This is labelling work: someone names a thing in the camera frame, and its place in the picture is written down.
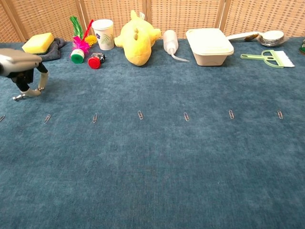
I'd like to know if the red capped small bottle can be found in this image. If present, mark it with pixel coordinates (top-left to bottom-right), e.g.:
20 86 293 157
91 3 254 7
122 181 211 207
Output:
87 52 106 70

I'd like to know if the woven wooden folding screen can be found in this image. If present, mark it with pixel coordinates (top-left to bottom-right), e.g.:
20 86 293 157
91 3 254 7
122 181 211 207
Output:
0 0 305 43

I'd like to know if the white plastic spoon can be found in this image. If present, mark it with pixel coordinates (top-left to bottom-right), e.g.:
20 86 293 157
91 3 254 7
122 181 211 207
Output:
226 30 284 42

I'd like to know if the green white hand brush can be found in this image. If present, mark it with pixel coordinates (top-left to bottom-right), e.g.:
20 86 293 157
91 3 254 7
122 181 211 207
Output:
240 49 295 69

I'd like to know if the dark grey cloth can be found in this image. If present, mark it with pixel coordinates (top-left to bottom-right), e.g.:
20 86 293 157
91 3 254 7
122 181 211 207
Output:
35 37 67 62

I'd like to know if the yellow plush toy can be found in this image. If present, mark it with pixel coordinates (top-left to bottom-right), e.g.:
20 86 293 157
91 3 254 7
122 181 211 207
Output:
113 10 162 67

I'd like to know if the blue carpet table cover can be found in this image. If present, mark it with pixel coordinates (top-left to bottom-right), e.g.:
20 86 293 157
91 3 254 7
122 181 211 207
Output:
0 37 305 229

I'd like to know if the translucent squeeze wash bottle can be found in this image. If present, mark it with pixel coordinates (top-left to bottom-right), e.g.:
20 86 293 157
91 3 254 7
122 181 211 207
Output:
163 29 190 62

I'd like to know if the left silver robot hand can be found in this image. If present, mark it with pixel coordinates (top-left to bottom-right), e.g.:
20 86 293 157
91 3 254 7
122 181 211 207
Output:
0 48 50 97

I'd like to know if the colourful feather shuttlecock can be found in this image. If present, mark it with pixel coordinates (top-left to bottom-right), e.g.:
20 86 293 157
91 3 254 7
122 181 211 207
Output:
69 15 98 64

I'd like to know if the white paper cup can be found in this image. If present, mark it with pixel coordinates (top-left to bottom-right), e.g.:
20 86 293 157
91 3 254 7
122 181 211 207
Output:
91 19 115 51

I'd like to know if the silver foil dish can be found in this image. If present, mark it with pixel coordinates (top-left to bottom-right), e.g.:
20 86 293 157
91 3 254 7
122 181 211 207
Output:
256 30 285 47

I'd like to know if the beige lidded lunch box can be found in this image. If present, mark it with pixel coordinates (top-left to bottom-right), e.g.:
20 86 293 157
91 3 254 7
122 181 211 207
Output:
185 28 234 67

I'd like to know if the yellow sponge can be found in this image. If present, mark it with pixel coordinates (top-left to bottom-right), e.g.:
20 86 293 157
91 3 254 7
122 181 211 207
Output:
21 32 55 55

